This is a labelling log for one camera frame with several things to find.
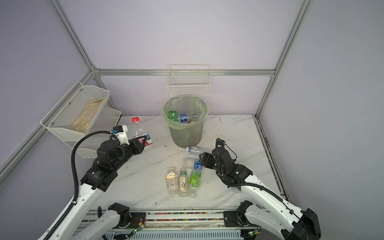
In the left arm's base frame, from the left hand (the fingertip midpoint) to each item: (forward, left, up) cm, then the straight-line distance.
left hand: (144, 138), depth 70 cm
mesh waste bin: (+15, -18, -20) cm, 31 cm away
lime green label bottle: (-9, -25, -25) cm, 36 cm away
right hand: (-3, -29, -11) cm, 31 cm away
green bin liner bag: (+33, -17, -7) cm, 38 cm away
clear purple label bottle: (+11, -25, -27) cm, 39 cm away
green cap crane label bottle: (-14, -18, -22) cm, 32 cm away
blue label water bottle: (0, -22, -24) cm, 33 cm away
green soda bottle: (+24, -11, -7) cm, 27 cm away
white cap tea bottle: (-11, -12, -25) cm, 30 cm away
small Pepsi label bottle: (+27, -17, -13) cm, 35 cm away
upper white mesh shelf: (+14, +42, -1) cm, 44 cm away
